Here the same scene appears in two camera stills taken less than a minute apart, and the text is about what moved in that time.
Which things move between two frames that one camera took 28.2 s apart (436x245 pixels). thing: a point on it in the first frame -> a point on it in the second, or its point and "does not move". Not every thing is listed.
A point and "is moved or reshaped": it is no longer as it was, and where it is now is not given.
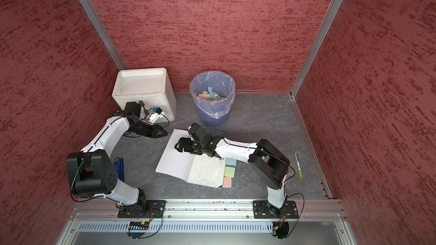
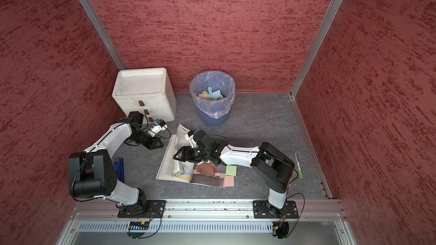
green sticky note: [229, 172] does not move
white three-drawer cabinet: [151, 87] does not move
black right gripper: [183, 140] -> [189, 157]
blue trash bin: [212, 92] does not move
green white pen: [300, 176] does not move
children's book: [199, 169] is moved or reshaped
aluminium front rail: [206, 210] does not move
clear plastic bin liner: [213, 92] does not move
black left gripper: [154, 132] -> [152, 146]
